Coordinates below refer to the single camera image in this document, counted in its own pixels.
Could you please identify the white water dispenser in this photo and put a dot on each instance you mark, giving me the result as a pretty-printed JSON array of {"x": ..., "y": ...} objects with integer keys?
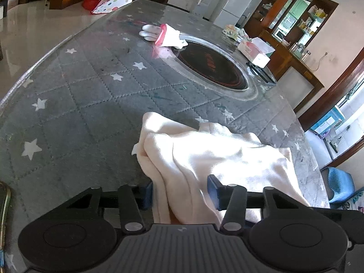
[{"x": 203, "y": 2}]

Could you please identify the pink and white tissue box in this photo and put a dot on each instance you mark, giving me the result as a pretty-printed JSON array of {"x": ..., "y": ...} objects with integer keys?
[{"x": 253, "y": 51}]

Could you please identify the white refrigerator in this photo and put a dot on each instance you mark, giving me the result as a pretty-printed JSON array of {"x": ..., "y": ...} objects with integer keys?
[{"x": 233, "y": 2}]

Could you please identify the white glove with pink cuff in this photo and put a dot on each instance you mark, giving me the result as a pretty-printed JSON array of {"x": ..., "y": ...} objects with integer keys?
[
  {"x": 172, "y": 35},
  {"x": 149, "y": 32}
]

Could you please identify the wooden sideboard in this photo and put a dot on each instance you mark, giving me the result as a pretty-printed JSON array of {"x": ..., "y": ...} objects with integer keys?
[{"x": 295, "y": 71}]

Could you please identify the patterned crumpled cloth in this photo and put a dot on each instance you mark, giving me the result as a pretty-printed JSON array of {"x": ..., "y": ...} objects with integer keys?
[{"x": 234, "y": 31}]

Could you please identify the cream garment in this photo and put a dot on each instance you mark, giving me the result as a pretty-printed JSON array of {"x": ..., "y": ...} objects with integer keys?
[{"x": 213, "y": 153}]

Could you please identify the wooden glass shelf cabinet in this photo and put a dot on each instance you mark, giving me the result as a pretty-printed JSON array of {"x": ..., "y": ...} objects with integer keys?
[{"x": 267, "y": 11}]

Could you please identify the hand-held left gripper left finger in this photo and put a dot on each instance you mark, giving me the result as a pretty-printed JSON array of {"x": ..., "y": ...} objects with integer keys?
[{"x": 148, "y": 194}]

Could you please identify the chair frame edge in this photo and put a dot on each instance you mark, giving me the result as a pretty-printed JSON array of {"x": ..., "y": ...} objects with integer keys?
[{"x": 4, "y": 213}]

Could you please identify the round black built-in cooktop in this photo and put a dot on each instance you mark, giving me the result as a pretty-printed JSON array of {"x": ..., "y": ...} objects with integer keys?
[{"x": 210, "y": 65}]

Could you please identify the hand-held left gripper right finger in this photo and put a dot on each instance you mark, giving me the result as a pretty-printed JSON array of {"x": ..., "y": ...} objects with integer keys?
[{"x": 213, "y": 193}]

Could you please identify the blue plastic stool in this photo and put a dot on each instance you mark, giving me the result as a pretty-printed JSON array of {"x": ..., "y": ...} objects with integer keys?
[{"x": 339, "y": 183}]

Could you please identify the white microwave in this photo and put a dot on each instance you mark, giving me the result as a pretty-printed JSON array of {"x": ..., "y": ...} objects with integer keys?
[{"x": 279, "y": 34}]

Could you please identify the light blue cabinet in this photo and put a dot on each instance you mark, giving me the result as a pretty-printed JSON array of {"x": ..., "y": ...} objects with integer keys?
[{"x": 327, "y": 123}]

